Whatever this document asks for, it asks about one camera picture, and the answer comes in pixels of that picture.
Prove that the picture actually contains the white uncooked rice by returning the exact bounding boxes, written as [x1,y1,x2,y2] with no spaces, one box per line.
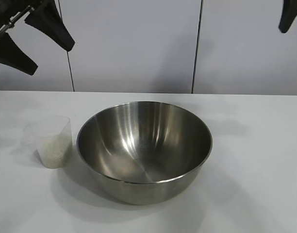
[37,135,73,169]

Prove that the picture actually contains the stainless steel mixing bowl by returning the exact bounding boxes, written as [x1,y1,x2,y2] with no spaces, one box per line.
[76,100,214,205]

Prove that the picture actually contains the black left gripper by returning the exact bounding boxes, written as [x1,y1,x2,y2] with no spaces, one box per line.
[0,0,76,75]

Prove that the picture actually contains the clear plastic measuring cup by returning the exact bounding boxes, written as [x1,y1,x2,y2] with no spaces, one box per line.
[22,116,73,169]

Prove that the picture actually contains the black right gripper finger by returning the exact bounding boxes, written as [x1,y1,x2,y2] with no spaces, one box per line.
[278,0,297,33]

